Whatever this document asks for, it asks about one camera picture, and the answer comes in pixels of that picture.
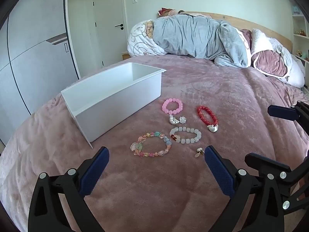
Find pink plush bedspread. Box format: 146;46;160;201
0;54;309;232

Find multicoloured bead bracelet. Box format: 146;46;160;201
130;132;172;157

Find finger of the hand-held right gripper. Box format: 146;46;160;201
267;101;309;127
244;152;309;213

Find red bead bracelet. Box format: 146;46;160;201
197;106;219;126

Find wooden headboard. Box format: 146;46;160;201
179;11;294;54

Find white plastic storage box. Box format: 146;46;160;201
60;62;167;149

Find pink bead bracelet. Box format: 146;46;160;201
162;98;184;115

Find white wall shelf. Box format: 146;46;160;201
291;0;309;66

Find grey wardrobe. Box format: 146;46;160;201
0;0;81;145

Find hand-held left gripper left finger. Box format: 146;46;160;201
28;146;110;232

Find white patterned pillow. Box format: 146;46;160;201
127;19;167;56

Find grey blanket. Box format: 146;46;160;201
153;13;249;68

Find white door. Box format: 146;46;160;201
93;0;128;67

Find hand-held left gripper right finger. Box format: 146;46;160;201
204;146;288;232

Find red bow plush toy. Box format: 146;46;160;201
158;7;179;17

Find white jade bead bracelet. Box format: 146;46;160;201
169;126;202;145

